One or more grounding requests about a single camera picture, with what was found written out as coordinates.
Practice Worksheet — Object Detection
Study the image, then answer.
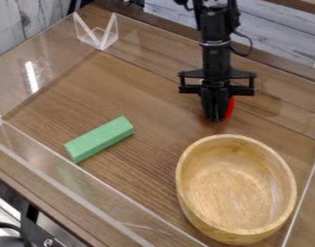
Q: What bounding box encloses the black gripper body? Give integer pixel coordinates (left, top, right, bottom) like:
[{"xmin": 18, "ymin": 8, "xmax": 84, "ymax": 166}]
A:
[{"xmin": 178, "ymin": 69, "xmax": 257, "ymax": 96}]

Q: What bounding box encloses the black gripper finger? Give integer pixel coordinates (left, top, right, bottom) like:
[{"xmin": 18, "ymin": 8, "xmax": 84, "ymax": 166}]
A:
[
  {"xmin": 217, "ymin": 89, "xmax": 228, "ymax": 121},
  {"xmin": 199, "ymin": 88, "xmax": 218, "ymax": 123}
]

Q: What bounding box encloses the red toy strawberry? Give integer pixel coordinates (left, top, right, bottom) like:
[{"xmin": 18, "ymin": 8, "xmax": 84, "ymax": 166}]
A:
[{"xmin": 225, "ymin": 97, "xmax": 234, "ymax": 120}]

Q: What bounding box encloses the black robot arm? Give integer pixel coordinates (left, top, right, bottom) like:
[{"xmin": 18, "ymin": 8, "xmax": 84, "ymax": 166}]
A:
[{"xmin": 178, "ymin": 0, "xmax": 257, "ymax": 123}]

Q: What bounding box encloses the green rectangular block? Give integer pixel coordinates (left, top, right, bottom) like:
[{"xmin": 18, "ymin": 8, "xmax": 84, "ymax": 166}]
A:
[{"xmin": 64, "ymin": 116, "xmax": 134, "ymax": 163}]

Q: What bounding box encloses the wooden bowl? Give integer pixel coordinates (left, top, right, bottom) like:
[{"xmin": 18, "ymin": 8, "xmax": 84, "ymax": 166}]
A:
[{"xmin": 175, "ymin": 134, "xmax": 297, "ymax": 245}]

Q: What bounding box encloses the black cable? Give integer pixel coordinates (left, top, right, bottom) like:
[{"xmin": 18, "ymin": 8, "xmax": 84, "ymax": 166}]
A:
[{"xmin": 228, "ymin": 30, "xmax": 254, "ymax": 58}]

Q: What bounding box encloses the clear acrylic corner bracket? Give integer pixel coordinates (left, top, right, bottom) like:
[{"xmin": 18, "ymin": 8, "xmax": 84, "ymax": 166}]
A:
[{"xmin": 72, "ymin": 13, "xmax": 119, "ymax": 51}]

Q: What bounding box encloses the clear acrylic tray wall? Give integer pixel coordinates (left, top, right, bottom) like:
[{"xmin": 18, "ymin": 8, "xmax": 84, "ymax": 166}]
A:
[{"xmin": 0, "ymin": 119, "xmax": 207, "ymax": 247}]

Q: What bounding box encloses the black metal table frame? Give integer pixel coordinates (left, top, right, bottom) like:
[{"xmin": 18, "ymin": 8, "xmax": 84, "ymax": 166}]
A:
[{"xmin": 17, "ymin": 202, "xmax": 80, "ymax": 247}]

